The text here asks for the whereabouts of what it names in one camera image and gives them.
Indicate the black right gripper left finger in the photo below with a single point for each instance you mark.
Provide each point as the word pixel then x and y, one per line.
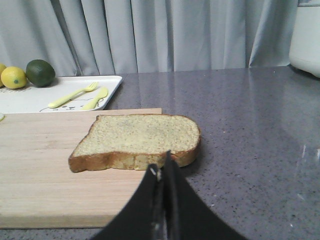
pixel 142 218

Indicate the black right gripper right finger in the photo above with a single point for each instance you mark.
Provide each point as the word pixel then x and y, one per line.
pixel 187 216

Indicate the bread slice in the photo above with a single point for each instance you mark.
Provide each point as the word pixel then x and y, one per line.
pixel 134 141

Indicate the white bear tray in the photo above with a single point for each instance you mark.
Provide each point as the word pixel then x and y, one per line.
pixel 32 99

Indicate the wooden cutting board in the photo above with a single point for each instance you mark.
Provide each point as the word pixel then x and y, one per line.
pixel 37 188

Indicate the yellow plastic knife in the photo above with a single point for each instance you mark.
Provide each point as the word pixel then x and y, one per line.
pixel 103 92

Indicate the lemon slice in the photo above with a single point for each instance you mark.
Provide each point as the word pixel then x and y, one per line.
pixel 2 116

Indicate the green lime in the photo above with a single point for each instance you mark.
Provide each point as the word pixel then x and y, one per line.
pixel 40 73

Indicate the grey curtain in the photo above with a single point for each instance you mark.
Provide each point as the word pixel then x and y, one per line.
pixel 104 37

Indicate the yellow lemon right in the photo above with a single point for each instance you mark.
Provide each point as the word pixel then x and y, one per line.
pixel 14 78

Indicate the yellow lemon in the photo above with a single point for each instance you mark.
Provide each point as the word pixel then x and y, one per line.
pixel 14 78
pixel 2 68

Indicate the white appliance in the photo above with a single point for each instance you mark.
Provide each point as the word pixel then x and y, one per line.
pixel 304 52

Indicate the yellow lemon left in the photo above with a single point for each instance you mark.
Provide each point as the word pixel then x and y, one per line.
pixel 2 68

